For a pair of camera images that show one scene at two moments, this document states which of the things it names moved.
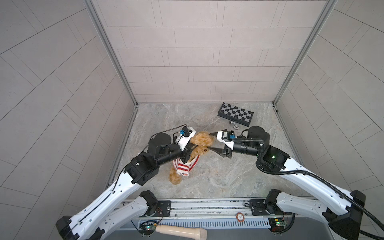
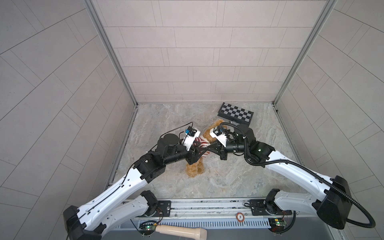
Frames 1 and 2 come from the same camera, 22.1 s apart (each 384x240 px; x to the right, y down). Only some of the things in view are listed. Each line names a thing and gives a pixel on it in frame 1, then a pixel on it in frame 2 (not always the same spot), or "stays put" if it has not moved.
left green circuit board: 147,227 stays put
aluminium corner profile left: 94,11 stays put
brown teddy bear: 202,141 -> 198,167
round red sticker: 240,216 stays put
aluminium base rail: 148,215 stays put
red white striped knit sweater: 184,169 -> 204,144
